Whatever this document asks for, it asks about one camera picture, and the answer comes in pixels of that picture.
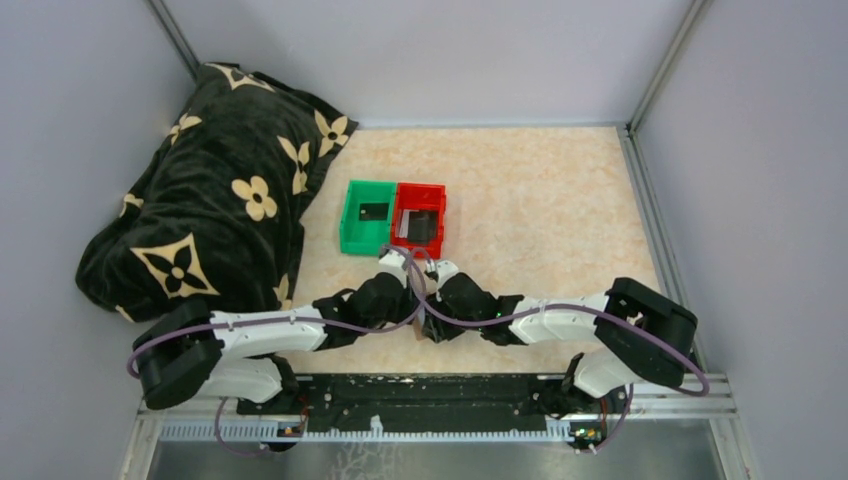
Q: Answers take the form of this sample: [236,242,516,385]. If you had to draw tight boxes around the brown leather card holder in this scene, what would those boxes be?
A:
[411,310,428,341]

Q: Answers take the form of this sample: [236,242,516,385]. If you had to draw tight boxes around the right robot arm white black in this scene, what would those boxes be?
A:
[422,262,698,412]

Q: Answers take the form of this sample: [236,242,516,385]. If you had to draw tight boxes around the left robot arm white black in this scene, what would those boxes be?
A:
[127,273,421,414]

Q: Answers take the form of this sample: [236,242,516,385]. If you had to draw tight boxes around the black card in red bin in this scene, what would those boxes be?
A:
[397,210,438,245]

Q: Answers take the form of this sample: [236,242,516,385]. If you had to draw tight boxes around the black card in green bin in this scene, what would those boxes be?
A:
[359,202,390,222]

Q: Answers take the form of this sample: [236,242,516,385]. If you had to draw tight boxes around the green plastic bin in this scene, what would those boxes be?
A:
[339,180,397,256]

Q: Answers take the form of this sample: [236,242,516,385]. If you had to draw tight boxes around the red plastic bin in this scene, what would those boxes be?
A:
[389,182,447,259]

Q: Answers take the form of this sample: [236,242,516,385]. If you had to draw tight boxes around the black floral blanket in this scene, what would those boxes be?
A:
[75,63,357,323]

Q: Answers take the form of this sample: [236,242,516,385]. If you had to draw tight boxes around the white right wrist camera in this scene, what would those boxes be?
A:
[425,260,460,290]

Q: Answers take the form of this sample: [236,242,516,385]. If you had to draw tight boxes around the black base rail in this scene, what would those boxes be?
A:
[236,373,627,418]

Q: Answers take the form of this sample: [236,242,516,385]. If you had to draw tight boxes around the aluminium frame rail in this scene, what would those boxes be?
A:
[616,124,738,420]

